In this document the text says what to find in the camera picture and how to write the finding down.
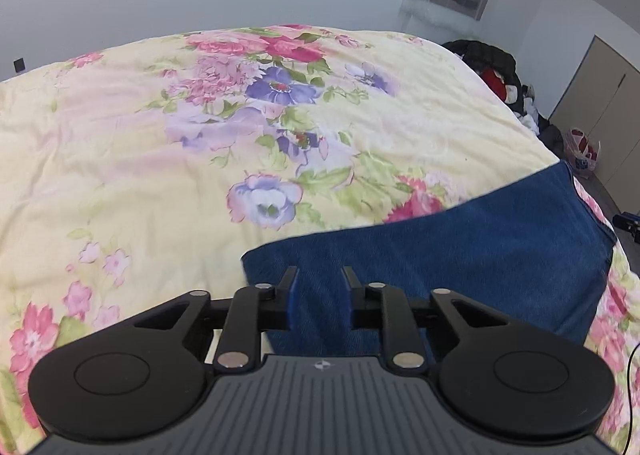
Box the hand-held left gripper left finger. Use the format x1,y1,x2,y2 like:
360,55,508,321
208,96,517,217
125,266,300,373

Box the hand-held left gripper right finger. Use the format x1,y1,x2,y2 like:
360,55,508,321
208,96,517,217
341,266,511,371

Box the blue denim pants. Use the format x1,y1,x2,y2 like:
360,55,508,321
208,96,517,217
241,160,617,361

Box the floral yellow blanket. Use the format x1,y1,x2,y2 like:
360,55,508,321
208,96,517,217
0,24,640,455

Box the white cloth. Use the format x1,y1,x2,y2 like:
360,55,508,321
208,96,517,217
515,97,542,132

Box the black garment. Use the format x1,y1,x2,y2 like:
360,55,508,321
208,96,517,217
537,117,568,160

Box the red cloth item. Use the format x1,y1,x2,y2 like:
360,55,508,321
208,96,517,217
481,67,509,98

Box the pink plastic bag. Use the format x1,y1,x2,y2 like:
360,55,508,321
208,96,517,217
564,127,602,174

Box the pile of dark clothes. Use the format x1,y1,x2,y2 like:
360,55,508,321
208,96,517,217
442,39,524,100

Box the dark blue device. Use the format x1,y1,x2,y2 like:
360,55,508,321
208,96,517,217
613,211,640,245

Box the beige cabinet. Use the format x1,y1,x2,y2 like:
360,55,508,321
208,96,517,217
547,34,640,192

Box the black cable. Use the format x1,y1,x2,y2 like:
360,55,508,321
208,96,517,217
621,335,640,455

